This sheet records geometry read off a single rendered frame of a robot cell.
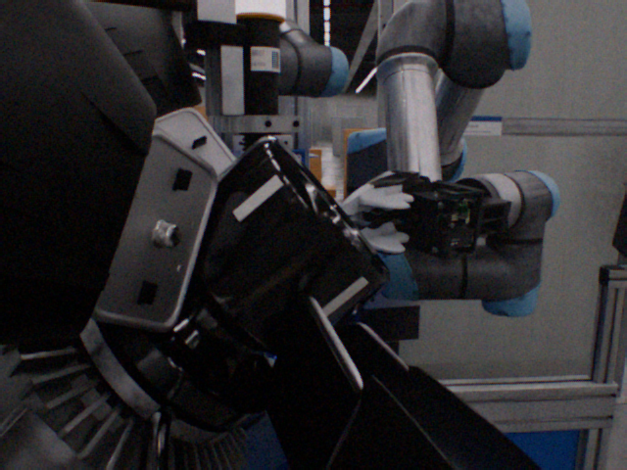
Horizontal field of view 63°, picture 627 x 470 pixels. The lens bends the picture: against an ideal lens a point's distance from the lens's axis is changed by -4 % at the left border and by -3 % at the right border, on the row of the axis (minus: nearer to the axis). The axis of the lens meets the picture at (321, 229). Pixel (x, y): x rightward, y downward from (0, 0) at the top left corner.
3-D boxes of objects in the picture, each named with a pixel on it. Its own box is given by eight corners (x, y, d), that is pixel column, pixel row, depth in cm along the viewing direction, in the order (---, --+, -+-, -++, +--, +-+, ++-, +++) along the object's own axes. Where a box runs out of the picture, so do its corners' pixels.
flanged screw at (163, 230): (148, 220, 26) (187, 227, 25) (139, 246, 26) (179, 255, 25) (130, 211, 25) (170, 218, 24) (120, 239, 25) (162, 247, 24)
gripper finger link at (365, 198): (371, 196, 47) (437, 193, 53) (329, 183, 52) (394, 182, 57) (367, 229, 48) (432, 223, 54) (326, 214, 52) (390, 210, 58)
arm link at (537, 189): (562, 232, 71) (567, 170, 69) (519, 244, 64) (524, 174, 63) (511, 224, 77) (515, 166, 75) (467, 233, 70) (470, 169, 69)
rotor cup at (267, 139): (70, 335, 24) (277, 154, 23) (108, 214, 37) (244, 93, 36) (268, 470, 31) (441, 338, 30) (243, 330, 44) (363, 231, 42)
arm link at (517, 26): (392, 148, 130) (441, -26, 79) (452, 148, 131) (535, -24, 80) (395, 192, 126) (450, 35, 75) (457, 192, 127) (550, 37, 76)
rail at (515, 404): (67, 440, 83) (61, 395, 81) (77, 426, 86) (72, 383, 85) (611, 428, 86) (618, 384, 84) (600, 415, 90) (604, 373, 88)
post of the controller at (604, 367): (596, 384, 84) (609, 269, 81) (587, 376, 87) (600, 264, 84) (612, 384, 85) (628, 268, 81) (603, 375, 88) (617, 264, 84)
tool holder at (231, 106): (214, 132, 35) (210, -21, 33) (173, 132, 41) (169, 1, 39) (321, 131, 40) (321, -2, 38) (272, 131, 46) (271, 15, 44)
